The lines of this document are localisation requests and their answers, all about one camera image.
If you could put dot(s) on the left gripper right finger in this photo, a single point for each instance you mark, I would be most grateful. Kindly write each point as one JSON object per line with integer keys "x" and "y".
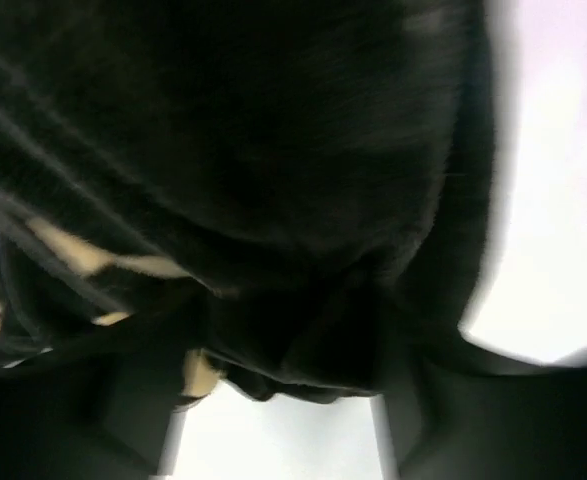
{"x": 458, "y": 411}

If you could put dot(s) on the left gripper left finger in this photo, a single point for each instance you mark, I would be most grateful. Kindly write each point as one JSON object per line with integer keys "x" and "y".
{"x": 100, "y": 411}

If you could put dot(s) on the black pillowcase with beige flowers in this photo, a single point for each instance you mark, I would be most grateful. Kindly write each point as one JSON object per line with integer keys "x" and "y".
{"x": 292, "y": 180}

